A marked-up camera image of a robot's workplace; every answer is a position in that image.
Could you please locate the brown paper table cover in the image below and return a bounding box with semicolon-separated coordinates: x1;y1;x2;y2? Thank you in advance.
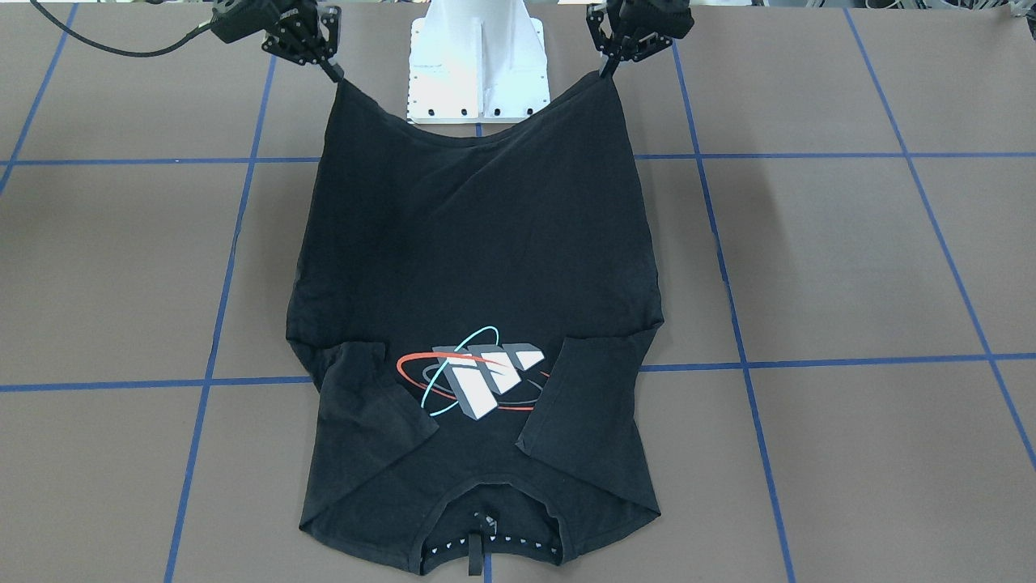
2;1;1034;582

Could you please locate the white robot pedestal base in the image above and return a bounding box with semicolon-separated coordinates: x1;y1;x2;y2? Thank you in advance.
406;1;551;125

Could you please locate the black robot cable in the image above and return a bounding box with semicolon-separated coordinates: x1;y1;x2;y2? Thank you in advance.
28;0;215;59

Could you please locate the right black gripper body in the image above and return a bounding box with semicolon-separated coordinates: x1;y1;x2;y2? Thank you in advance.
210;1;341;66

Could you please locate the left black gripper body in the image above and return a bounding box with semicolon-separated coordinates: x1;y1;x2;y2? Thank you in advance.
585;1;695;62

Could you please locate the black printed t-shirt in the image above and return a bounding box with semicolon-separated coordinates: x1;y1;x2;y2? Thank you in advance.
286;71;664;575

